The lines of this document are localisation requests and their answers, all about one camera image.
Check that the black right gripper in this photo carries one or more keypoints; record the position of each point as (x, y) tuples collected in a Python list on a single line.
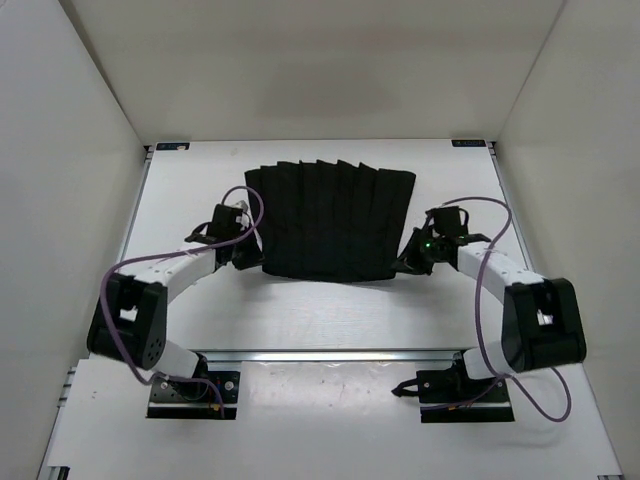
[(403, 265)]

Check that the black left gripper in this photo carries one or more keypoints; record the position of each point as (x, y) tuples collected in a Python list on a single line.
[(253, 258)]

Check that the black pleated skirt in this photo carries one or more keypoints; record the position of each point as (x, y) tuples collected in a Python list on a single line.
[(330, 222)]

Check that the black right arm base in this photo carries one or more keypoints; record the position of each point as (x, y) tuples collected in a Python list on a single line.
[(450, 396)]

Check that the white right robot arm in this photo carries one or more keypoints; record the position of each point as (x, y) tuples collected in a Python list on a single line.
[(541, 324)]

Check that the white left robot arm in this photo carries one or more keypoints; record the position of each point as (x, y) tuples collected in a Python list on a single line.
[(136, 317)]

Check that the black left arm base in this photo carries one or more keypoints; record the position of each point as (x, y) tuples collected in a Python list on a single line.
[(197, 401)]

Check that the blue right corner label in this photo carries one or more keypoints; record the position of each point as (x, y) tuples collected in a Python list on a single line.
[(468, 143)]

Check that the blue corner label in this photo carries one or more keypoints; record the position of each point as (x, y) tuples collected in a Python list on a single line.
[(468, 143), (172, 146)]

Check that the blue left corner label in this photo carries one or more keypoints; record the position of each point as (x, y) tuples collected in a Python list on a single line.
[(172, 146)]

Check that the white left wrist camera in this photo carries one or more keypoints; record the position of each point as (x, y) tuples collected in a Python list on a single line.
[(245, 218)]

